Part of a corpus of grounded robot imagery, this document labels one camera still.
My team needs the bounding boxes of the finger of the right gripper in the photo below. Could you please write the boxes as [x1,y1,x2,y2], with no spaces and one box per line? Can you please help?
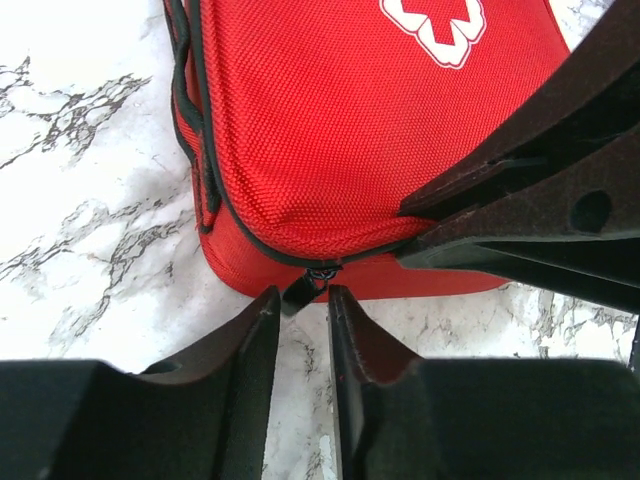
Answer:
[396,128,639,313]
[399,1,639,218]

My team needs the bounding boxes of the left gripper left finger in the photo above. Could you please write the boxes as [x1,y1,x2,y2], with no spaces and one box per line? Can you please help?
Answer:
[124,287,280,479]

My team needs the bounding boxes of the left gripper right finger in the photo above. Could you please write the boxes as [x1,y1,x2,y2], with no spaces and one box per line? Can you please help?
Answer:
[328,285,450,479]

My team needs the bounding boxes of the red black medicine case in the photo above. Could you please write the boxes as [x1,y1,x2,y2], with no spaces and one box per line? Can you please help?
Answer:
[164,1,569,313]

